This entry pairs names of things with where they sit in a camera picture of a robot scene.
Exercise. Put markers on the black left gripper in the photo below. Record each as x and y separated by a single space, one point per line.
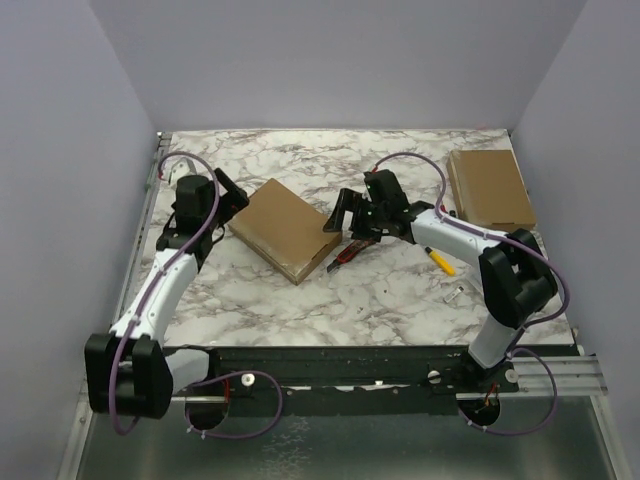
231 202

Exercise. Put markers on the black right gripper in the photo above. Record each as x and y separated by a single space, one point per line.
357 215

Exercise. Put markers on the red black utility knife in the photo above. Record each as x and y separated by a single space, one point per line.
349 253

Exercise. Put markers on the brown cardboard express box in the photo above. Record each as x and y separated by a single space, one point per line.
285 231

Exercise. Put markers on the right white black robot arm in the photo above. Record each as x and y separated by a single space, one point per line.
516 281

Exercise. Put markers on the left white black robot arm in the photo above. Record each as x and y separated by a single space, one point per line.
129 371

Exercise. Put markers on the small silver metal piece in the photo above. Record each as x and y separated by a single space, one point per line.
453 294

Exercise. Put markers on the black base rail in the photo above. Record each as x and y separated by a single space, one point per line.
352 381

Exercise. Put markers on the aluminium extrusion frame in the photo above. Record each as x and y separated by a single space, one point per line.
390 295

